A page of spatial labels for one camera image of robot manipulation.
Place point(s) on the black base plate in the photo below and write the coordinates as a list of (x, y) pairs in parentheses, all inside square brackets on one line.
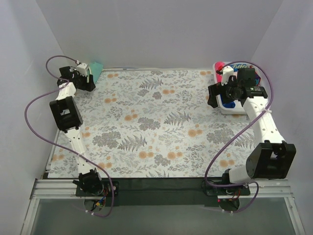
[(169, 192)]

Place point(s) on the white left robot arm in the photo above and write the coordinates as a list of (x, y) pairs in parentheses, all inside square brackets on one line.
[(69, 120)]

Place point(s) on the blue lettered rolled towel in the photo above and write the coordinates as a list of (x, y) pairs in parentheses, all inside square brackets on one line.
[(237, 66)]

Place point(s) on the red blue patterned cloth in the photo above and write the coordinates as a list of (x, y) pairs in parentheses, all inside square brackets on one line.
[(257, 79)]

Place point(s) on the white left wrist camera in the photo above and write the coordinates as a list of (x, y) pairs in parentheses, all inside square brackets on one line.
[(83, 69)]

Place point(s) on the green yellow cloth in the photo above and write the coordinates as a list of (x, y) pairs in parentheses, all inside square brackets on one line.
[(95, 69)]

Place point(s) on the floral patterned table mat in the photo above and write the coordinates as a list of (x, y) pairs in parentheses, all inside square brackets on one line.
[(158, 124)]

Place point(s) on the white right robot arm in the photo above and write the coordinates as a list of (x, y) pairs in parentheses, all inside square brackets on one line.
[(272, 156)]

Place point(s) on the aluminium front rail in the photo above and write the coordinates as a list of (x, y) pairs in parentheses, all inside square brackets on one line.
[(66, 189)]

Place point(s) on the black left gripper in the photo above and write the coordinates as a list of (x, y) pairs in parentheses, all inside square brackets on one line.
[(87, 83)]

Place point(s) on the hot pink rolled towel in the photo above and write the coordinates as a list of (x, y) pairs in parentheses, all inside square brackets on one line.
[(218, 73)]

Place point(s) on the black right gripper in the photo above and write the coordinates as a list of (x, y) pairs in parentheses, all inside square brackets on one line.
[(214, 93)]

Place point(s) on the white plastic basket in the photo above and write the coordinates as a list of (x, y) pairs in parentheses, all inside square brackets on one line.
[(250, 89)]

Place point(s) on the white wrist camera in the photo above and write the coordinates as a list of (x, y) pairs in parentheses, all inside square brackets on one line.
[(83, 69), (227, 73)]

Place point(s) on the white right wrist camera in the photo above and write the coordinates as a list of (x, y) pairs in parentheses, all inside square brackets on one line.
[(227, 73)]

